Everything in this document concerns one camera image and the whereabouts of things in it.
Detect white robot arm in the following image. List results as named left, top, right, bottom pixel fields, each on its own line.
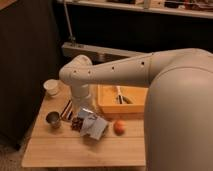
left=59, top=48, right=213, bottom=171

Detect grey metal shelf rail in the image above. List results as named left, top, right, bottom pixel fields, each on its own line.
left=61, top=42, right=142, bottom=62

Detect small metal cup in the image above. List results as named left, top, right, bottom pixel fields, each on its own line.
left=46, top=111, right=61, bottom=129

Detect utensils in yellow bin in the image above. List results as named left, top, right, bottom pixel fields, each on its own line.
left=116, top=86, right=131, bottom=104

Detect dark brown snack bag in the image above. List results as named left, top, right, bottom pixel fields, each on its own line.
left=71, top=117, right=83, bottom=131

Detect wooden table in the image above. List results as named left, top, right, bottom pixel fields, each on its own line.
left=22, top=83, right=145, bottom=167

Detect yellow plastic bin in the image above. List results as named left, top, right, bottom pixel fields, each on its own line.
left=97, top=85, right=148, bottom=114

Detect orange fruit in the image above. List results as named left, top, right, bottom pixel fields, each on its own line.
left=113, top=120, right=125, bottom=135

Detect striped snack packet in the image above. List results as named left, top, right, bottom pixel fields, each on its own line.
left=60, top=100, right=72, bottom=121

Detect white paper cup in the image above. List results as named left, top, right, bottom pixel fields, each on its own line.
left=43, top=79, right=59, bottom=96

